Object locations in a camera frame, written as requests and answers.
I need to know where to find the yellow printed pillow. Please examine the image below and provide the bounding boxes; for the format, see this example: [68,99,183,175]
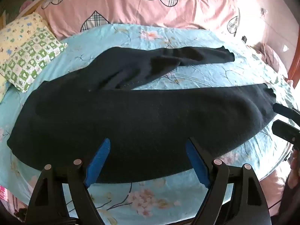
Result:
[0,12,57,104]

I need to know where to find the wooden door frame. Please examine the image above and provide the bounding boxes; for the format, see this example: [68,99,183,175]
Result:
[287,21,300,89]

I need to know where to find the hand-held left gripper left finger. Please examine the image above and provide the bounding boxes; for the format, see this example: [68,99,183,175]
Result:
[25,138,111,225]

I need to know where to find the green checked pillow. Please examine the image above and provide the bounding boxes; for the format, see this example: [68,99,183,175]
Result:
[0,31,68,93]

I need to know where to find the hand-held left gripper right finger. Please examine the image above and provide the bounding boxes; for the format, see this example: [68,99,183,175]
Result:
[185,137,272,225]

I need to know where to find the dark cloth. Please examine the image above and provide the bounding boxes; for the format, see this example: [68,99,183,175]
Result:
[279,176,300,217]

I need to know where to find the blue floral bed sheet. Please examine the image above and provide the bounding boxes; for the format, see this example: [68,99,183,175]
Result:
[0,23,298,225]

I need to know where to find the mauve pillow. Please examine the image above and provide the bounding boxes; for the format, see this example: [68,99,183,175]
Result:
[255,43,289,78]

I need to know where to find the pink quilt with plaid hearts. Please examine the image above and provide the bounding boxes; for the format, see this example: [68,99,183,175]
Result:
[35,0,265,40]

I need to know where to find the black pants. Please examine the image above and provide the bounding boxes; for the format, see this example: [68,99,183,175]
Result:
[7,46,277,184]

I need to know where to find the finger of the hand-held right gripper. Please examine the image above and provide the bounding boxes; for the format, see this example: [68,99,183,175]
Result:
[272,103,300,122]
[271,119,300,146]

